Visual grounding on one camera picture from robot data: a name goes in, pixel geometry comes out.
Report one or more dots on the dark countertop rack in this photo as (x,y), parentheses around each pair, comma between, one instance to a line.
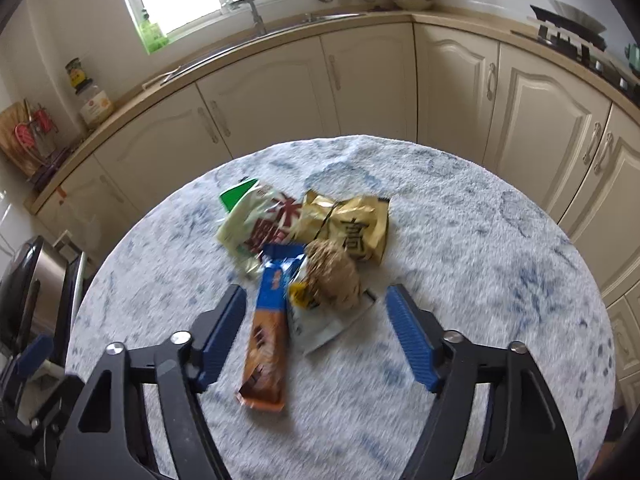
(50,167)

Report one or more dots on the green plastic bottle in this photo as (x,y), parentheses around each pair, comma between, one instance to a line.
(152,35)

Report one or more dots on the beige kitchen countertop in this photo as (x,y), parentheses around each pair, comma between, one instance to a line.
(450,17)

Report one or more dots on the wooden cutting board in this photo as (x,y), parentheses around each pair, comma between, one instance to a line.
(12,135)

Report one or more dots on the white bowl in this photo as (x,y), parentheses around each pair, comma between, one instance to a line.
(412,4)

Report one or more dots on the steel faucet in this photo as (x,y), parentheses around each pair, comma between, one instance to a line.
(255,10)

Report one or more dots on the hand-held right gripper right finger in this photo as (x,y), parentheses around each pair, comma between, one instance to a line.
(410,335)

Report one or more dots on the white yellow packet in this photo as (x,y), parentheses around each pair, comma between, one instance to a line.
(315,327)

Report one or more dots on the cream cabinet drawer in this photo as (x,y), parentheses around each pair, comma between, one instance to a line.
(625,330)

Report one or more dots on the glass jar yellow lid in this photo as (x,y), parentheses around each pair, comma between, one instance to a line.
(95,105)

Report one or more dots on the teal container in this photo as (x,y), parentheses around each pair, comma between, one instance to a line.
(632,57)

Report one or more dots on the green white red packet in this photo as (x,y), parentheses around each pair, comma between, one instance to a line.
(250,220)

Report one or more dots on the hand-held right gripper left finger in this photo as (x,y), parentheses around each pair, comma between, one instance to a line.
(225,330)

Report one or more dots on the cream cabinet door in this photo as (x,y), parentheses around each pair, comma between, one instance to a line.
(367,85)
(160,145)
(545,125)
(625,195)
(265,105)
(85,200)
(455,90)

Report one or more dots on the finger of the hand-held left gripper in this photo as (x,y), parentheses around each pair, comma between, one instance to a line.
(32,355)

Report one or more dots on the black gas stove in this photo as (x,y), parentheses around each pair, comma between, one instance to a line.
(575,42)

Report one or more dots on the steel black appliance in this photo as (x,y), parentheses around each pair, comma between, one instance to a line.
(35,285)

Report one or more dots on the round table floral cloth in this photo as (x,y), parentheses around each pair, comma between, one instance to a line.
(450,210)

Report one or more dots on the grey wok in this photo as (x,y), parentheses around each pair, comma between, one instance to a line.
(575,16)

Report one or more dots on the steel kitchen sink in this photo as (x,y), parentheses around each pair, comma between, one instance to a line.
(200,60)

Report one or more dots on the yellow label jar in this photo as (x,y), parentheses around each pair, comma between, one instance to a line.
(76,72)

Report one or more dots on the gold crinkled packet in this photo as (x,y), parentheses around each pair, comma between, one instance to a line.
(350,220)

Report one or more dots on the brown speckled ball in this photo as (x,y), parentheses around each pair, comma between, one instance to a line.
(332,275)

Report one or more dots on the blue orange snack wrapper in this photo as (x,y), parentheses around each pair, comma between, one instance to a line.
(267,335)

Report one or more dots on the red kitchen tool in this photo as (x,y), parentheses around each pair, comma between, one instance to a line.
(35,130)

